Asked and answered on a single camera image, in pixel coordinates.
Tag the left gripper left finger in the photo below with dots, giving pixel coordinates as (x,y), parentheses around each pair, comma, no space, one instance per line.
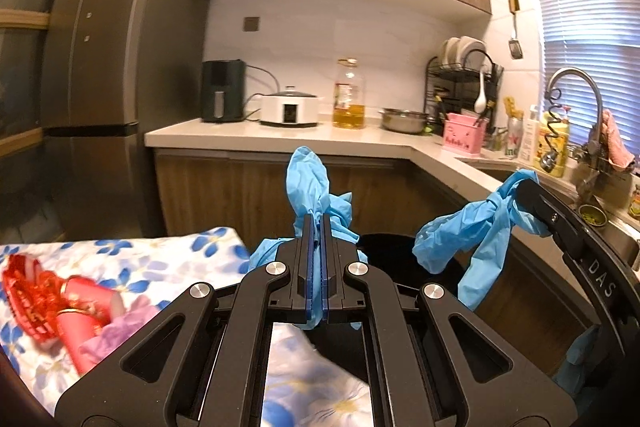
(202,360)

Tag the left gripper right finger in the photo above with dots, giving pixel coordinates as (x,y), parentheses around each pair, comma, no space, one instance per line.
(430,361)

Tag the chrome kitchen faucet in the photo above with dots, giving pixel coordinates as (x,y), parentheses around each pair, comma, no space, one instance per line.
(573,87)

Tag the black trash bin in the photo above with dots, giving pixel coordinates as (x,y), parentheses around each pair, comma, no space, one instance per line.
(342,343)

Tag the steel sink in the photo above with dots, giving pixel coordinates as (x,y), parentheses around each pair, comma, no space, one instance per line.
(620,234)

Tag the wooden lower cabinets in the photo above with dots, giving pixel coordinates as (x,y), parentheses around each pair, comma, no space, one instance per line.
(528,306)

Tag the purple plastic bag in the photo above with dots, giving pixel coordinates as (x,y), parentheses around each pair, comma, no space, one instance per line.
(114,334)

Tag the pink cloth on faucet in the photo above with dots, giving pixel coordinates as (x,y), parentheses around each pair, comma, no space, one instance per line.
(618,155)

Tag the red paper cup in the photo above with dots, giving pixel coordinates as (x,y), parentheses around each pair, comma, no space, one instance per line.
(85,326)

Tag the yellow detergent bottle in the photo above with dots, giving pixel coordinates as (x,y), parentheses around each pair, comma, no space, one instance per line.
(557,140)

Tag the white bottle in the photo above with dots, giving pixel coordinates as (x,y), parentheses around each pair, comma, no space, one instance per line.
(528,145)

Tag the red shiny plastic bag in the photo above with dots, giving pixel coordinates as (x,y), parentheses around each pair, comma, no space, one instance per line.
(36,297)

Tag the pink utensil holder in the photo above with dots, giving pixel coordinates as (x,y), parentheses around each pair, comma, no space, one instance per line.
(464,134)

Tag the black dish rack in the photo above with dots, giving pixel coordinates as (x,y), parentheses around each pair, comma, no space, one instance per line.
(462,78)

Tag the hanging spatula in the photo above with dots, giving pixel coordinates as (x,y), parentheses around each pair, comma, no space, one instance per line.
(515,47)

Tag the steel bowl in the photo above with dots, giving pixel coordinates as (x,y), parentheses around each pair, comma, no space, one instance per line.
(403,121)

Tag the window blinds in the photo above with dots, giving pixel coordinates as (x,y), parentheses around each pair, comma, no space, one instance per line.
(600,37)

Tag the white rice cooker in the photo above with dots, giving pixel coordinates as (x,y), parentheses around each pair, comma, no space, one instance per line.
(289,108)

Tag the cooking oil bottle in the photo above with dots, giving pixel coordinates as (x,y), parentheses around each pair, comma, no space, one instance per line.
(348,95)

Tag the black air fryer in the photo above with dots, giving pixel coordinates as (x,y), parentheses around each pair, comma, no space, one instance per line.
(223,91)

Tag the dark steel refrigerator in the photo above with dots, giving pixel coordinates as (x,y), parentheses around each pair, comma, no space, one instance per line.
(113,71)

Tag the wooden glass sliding door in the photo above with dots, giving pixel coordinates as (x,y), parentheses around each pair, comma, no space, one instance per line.
(27,212)

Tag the wall power outlet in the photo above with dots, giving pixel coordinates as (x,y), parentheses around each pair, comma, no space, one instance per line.
(251,24)

